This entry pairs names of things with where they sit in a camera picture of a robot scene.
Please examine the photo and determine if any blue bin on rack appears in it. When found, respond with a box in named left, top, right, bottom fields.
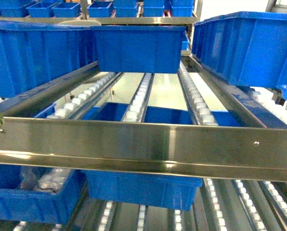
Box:
left=0, top=21, right=97, bottom=98
left=192, top=11, right=287, bottom=100

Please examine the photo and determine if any steel roller conveyor rack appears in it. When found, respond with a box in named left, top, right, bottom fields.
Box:
left=0, top=56, right=287, bottom=231

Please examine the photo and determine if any blue bin centre on rollers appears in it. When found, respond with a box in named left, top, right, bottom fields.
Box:
left=91, top=26, right=186, bottom=74

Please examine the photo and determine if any blue bin lower centre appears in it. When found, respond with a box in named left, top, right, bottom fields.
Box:
left=81, top=103, right=240, bottom=211

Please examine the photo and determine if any blue bin left on rack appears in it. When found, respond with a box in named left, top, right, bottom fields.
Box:
left=0, top=21, right=97, bottom=98

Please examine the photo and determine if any blue bin lower left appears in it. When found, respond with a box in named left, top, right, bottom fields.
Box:
left=0, top=165, right=85, bottom=224

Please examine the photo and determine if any blue bin right on rack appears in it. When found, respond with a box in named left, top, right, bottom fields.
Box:
left=192, top=11, right=287, bottom=100

